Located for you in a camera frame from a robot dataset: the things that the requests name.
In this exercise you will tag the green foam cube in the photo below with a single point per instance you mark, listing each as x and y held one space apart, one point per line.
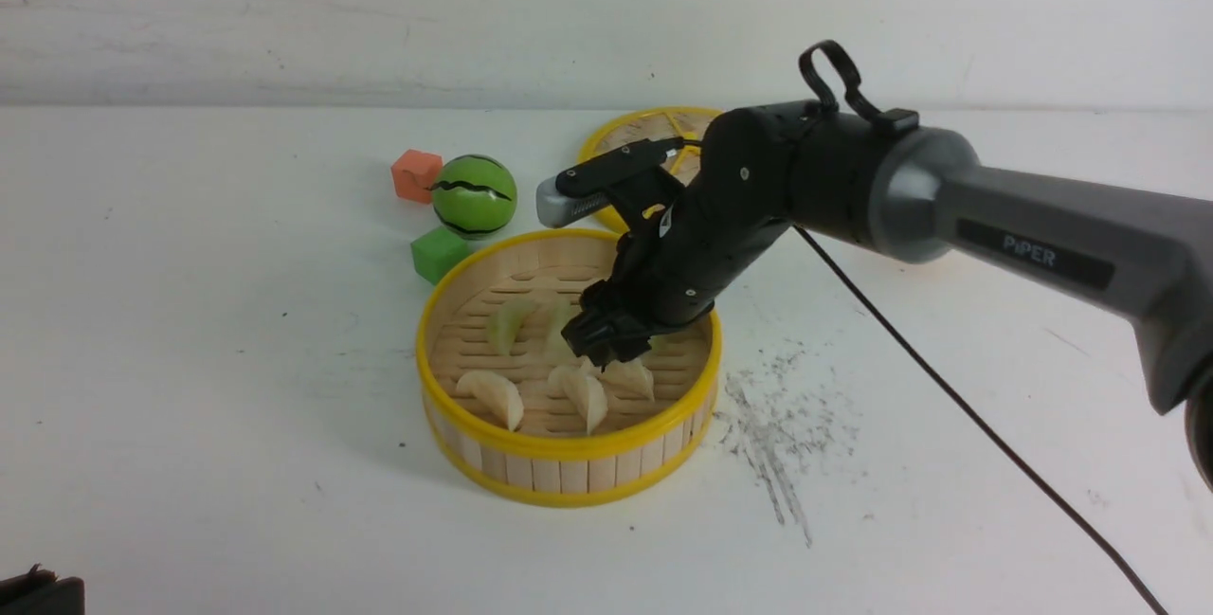
437 252

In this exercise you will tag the pale green dumpling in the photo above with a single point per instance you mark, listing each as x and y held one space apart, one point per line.
556 349
504 324

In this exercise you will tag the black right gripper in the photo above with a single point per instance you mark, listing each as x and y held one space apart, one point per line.
762 170

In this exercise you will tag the green toy watermelon ball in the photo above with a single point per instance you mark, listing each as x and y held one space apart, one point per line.
475 196

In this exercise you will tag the woven bamboo steamer lid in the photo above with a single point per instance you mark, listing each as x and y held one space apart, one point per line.
656 123

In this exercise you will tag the bamboo steamer tray yellow rim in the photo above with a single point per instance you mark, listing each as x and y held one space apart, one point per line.
550 460

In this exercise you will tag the orange foam cube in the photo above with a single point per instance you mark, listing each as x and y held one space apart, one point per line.
414 173

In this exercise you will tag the white dumpling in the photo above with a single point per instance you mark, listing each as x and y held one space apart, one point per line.
497 393
584 391
632 377

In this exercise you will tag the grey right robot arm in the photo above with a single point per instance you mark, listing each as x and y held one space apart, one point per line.
882 182

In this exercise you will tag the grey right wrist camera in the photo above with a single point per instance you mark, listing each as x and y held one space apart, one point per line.
630 179

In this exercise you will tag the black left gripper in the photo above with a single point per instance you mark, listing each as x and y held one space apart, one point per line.
42 592

